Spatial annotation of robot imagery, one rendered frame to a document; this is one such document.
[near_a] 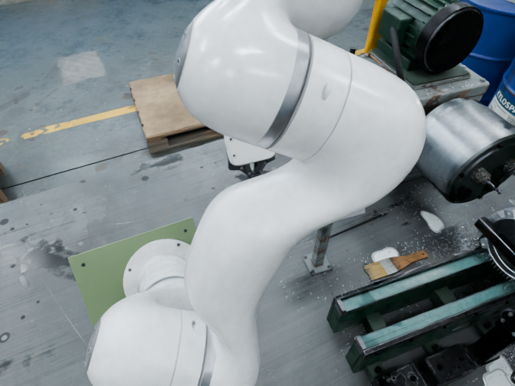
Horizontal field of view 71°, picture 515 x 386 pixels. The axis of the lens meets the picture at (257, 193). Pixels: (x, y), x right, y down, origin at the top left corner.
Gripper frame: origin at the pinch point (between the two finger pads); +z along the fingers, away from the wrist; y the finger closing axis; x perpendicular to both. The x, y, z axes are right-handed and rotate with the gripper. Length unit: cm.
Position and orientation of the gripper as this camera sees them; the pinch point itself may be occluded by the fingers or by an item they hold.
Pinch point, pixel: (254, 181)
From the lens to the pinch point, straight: 80.8
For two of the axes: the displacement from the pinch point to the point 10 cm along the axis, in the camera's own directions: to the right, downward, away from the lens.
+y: 9.4, -2.5, 2.2
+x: -2.9, -3.0, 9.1
